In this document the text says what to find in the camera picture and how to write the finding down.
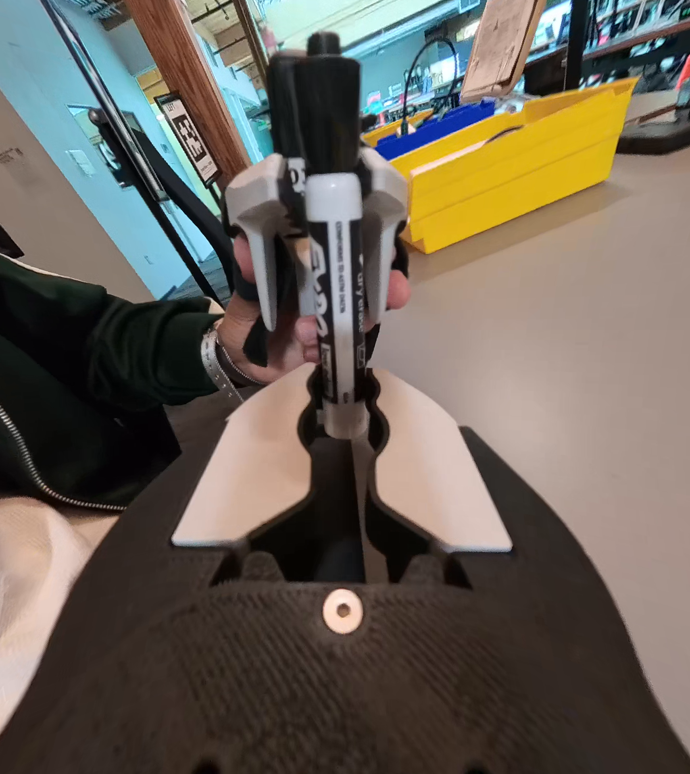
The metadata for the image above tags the grey desk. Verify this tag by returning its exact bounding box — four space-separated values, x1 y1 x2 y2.
163 130 690 774

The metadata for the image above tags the silver wristband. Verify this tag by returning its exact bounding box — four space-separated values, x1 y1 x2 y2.
200 327 246 403

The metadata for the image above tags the brown cardboard piece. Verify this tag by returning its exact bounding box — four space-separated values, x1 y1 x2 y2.
460 0 548 104

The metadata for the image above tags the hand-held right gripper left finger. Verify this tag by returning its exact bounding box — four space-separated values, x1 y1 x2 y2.
171 363 321 548

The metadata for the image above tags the wooden post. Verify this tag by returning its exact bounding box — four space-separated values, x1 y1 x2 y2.
124 0 255 182

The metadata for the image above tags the white ribbed garment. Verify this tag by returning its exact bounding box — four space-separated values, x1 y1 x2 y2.
0 450 134 774

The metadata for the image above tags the standing fiducial marker sign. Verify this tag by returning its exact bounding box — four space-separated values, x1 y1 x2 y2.
153 91 225 189

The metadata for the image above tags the person's left forearm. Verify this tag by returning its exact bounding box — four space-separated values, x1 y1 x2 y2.
0 233 227 406

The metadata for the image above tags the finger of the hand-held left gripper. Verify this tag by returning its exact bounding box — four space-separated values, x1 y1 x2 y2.
224 154 291 332
357 147 409 314

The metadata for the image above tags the blue plastic bin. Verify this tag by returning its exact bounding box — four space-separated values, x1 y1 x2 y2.
375 100 497 161

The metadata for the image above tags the person's left hand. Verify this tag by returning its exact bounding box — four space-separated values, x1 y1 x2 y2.
223 233 412 387

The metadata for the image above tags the black white dry erase marker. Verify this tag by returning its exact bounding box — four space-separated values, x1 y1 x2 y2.
267 31 376 439

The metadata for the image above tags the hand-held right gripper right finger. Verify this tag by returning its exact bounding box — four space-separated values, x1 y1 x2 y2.
366 369 514 552

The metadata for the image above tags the yellow plastic bin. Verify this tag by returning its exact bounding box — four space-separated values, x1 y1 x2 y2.
360 77 641 255

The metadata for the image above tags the small black box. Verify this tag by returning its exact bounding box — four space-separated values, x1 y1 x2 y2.
616 118 690 155

